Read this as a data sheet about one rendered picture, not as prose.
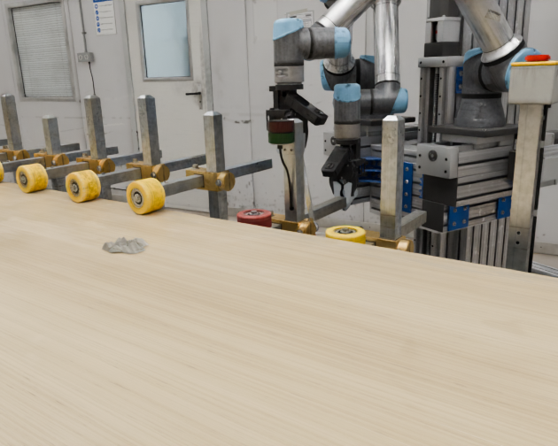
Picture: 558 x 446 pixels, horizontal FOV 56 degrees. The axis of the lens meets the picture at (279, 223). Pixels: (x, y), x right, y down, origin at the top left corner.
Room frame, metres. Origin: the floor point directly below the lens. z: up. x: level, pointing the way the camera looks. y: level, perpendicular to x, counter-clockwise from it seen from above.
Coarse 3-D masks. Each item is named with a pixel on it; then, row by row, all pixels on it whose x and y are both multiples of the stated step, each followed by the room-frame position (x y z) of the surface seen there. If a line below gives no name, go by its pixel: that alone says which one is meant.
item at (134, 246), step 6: (120, 240) 0.97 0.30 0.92; (126, 240) 0.96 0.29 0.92; (132, 240) 0.95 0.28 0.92; (138, 240) 0.98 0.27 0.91; (108, 246) 0.96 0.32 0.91; (114, 246) 0.95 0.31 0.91; (120, 246) 0.96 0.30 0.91; (126, 246) 0.95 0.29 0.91; (132, 246) 0.94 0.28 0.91; (138, 246) 0.95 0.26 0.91; (144, 246) 0.97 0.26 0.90; (126, 252) 0.93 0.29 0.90; (132, 252) 0.93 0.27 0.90
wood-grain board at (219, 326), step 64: (0, 192) 1.54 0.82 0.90; (64, 192) 1.51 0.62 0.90; (0, 256) 0.94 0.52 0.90; (64, 256) 0.93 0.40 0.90; (128, 256) 0.92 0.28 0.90; (192, 256) 0.91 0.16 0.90; (256, 256) 0.90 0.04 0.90; (320, 256) 0.89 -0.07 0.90; (384, 256) 0.88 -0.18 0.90; (0, 320) 0.66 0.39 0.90; (64, 320) 0.66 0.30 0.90; (128, 320) 0.65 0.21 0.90; (192, 320) 0.65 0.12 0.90; (256, 320) 0.64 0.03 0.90; (320, 320) 0.63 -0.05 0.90; (384, 320) 0.63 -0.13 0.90; (448, 320) 0.62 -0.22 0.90; (512, 320) 0.62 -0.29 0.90; (0, 384) 0.51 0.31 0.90; (64, 384) 0.50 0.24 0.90; (128, 384) 0.50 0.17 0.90; (192, 384) 0.49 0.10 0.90; (256, 384) 0.49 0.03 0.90; (320, 384) 0.49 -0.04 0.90; (384, 384) 0.48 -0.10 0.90; (448, 384) 0.48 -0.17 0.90; (512, 384) 0.48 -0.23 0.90
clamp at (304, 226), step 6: (276, 216) 1.28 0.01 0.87; (282, 216) 1.28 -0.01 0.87; (276, 222) 1.25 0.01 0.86; (282, 222) 1.24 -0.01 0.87; (288, 222) 1.23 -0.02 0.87; (294, 222) 1.22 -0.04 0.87; (300, 222) 1.22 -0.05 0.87; (306, 222) 1.22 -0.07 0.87; (312, 222) 1.22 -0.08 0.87; (282, 228) 1.24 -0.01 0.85; (288, 228) 1.23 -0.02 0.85; (294, 228) 1.22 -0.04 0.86; (300, 228) 1.21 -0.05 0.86; (306, 228) 1.21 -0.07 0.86; (312, 228) 1.22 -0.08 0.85; (306, 234) 1.21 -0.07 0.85; (312, 234) 1.22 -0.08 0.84
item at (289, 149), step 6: (270, 120) 1.20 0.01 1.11; (276, 120) 1.20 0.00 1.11; (282, 120) 1.20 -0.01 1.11; (288, 120) 1.19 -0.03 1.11; (270, 132) 1.19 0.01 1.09; (282, 132) 1.18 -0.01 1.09; (288, 132) 1.18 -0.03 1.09; (276, 144) 1.19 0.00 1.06; (282, 144) 1.18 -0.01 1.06; (288, 144) 1.23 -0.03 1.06; (294, 144) 1.22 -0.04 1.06; (288, 150) 1.23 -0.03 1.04; (294, 150) 1.22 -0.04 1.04; (282, 156) 1.20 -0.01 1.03; (282, 162) 1.21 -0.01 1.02; (288, 174) 1.22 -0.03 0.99; (288, 180) 1.22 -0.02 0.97
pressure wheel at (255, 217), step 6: (246, 210) 1.21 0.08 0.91; (252, 210) 1.21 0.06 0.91; (258, 210) 1.21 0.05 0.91; (264, 210) 1.20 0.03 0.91; (240, 216) 1.16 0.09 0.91; (246, 216) 1.15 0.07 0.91; (252, 216) 1.15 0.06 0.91; (258, 216) 1.15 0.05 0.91; (264, 216) 1.15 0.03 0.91; (270, 216) 1.17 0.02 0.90; (240, 222) 1.16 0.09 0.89; (246, 222) 1.14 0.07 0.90; (252, 222) 1.14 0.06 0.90; (258, 222) 1.14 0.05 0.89; (264, 222) 1.15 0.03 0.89; (270, 222) 1.17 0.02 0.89
